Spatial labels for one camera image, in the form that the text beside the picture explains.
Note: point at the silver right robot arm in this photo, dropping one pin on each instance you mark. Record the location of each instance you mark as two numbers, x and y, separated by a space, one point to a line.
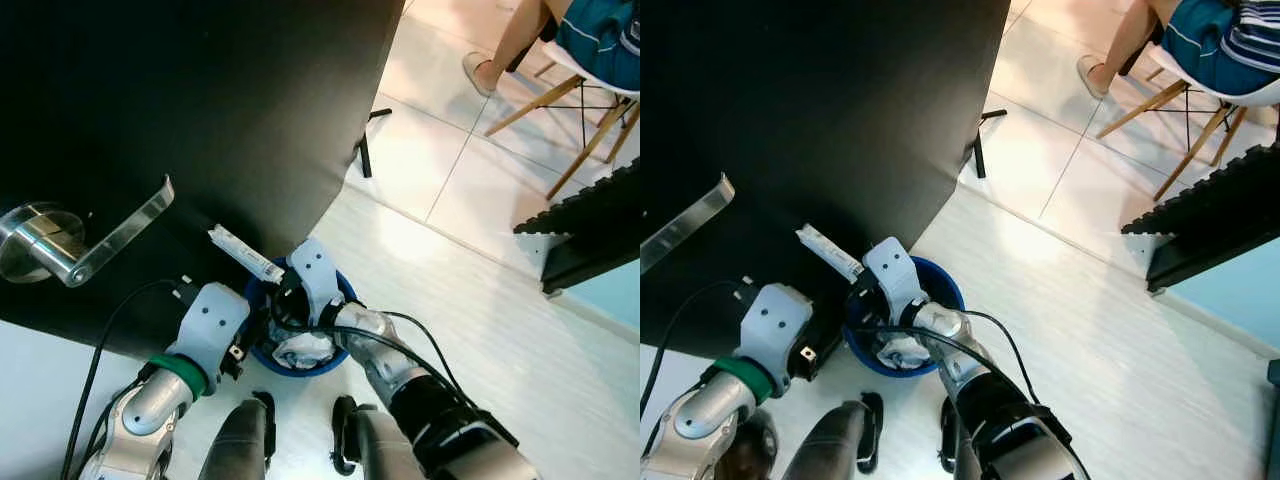
1010 430
440 430

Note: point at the small white tube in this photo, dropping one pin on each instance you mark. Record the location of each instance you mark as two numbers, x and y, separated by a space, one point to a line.
245 255
830 252

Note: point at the black foam puzzle mat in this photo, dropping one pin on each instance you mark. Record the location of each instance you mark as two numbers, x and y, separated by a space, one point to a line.
1220 220
600 230

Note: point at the white crumpled paper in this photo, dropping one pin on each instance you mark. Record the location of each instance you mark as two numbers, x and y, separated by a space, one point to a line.
300 350
905 352

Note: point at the grey right robot leg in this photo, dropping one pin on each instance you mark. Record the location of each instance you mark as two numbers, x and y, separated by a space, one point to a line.
385 450
962 450

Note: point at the black door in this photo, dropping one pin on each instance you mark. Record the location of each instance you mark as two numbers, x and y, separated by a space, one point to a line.
820 100
200 100

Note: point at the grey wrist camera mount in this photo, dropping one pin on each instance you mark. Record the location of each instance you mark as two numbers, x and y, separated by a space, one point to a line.
775 330
315 275
895 275
210 325

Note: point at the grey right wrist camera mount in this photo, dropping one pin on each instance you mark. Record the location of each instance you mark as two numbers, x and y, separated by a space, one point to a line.
315 275
895 275

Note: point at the seated person in teal shorts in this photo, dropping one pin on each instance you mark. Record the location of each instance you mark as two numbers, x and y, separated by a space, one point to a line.
600 40
1210 40

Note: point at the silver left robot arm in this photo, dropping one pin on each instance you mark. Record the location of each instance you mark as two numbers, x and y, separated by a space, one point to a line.
710 410
150 415

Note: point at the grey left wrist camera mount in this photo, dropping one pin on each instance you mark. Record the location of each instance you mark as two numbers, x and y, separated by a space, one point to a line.
210 325
775 330

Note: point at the white chair with wooden legs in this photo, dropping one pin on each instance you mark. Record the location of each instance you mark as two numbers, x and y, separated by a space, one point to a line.
530 108
1140 108

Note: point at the blue waste bin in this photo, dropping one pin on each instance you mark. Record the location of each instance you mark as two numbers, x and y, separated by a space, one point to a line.
948 300
285 368

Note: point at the black door stop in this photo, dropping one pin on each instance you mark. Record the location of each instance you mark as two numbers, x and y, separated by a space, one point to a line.
365 158
980 160

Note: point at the grey left robot leg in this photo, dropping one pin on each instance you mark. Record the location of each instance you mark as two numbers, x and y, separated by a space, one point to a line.
240 445
835 445

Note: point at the grey robot leg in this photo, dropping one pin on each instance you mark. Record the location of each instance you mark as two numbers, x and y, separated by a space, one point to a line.
385 450
962 450
835 445
240 445

